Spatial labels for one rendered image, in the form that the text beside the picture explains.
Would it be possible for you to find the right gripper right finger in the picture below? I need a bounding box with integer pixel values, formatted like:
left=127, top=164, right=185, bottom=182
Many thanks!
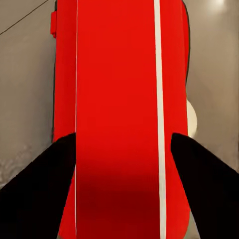
left=171, top=132, right=239, bottom=239

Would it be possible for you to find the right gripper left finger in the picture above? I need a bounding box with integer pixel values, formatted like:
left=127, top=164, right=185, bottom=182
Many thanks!
left=0, top=132, right=76, bottom=239

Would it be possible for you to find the radio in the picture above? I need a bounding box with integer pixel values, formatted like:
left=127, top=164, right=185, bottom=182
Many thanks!
left=51, top=0, right=191, bottom=239

